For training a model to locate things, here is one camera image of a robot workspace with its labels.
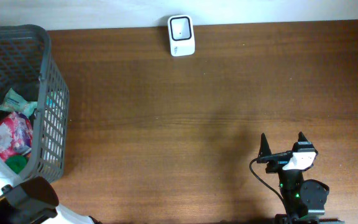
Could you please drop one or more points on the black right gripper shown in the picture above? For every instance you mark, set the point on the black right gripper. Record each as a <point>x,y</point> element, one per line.
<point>276,161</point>

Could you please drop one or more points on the green lid jar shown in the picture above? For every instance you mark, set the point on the green lid jar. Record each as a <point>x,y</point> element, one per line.
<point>16,163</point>

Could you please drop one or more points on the red purple tissue pack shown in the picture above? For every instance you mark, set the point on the red purple tissue pack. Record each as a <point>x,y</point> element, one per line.
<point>16,135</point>

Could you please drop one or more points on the mint green wipes pack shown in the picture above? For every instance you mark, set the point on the mint green wipes pack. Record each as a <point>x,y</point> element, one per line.
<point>13,102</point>

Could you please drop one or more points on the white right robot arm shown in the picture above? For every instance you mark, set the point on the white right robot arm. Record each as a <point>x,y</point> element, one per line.
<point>302,199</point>

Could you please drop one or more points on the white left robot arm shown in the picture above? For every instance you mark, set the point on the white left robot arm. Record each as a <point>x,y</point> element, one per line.
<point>33,201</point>

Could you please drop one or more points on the white barcode scanner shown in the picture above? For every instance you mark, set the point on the white barcode scanner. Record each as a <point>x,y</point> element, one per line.
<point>181,35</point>

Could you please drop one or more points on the grey plastic basket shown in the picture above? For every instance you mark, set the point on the grey plastic basket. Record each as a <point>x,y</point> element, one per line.
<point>27,66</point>

